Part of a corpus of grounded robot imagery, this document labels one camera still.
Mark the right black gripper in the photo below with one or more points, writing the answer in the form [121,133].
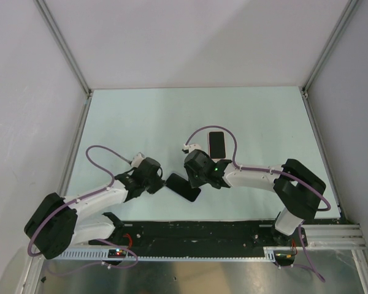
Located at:
[194,182]

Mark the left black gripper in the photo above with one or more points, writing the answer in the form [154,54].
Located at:
[159,184]

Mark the pink phone case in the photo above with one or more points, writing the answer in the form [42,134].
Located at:
[208,147]

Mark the black smartphone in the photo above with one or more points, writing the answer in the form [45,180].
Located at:
[217,144]
[182,187]

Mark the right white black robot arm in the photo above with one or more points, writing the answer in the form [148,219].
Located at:
[298,188]

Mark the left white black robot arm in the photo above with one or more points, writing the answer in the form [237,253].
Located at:
[60,222]

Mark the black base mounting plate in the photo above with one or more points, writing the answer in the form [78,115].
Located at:
[202,237]

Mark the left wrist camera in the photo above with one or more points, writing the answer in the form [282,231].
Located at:
[137,159]

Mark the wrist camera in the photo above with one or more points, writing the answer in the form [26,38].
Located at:
[137,159]
[191,147]

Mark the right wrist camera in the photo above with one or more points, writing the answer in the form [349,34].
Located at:
[191,147]

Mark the grey slotted cable duct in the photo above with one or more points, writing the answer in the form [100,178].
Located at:
[115,254]

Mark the right aluminium frame post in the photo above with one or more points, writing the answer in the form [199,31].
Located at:
[332,41]

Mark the aluminium frame post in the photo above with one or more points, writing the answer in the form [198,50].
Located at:
[58,37]
[332,41]

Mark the left aluminium frame post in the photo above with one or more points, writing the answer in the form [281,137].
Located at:
[58,37]

